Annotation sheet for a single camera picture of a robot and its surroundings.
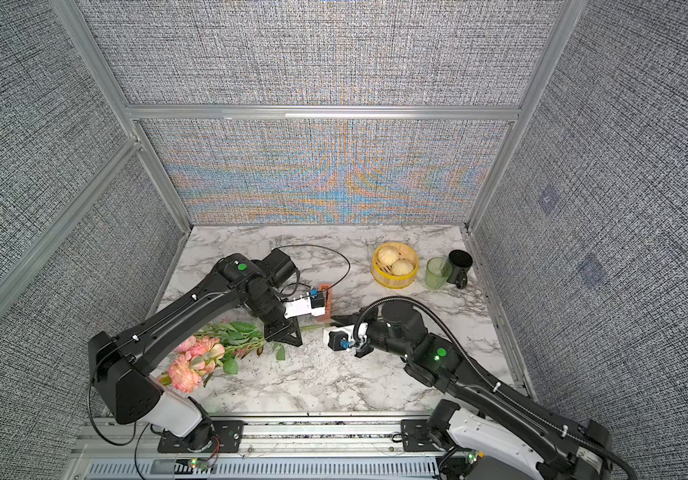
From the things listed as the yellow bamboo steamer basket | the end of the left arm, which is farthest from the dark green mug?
the end of the left arm

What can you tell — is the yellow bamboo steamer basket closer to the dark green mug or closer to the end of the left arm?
the dark green mug

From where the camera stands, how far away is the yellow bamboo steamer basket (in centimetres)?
102
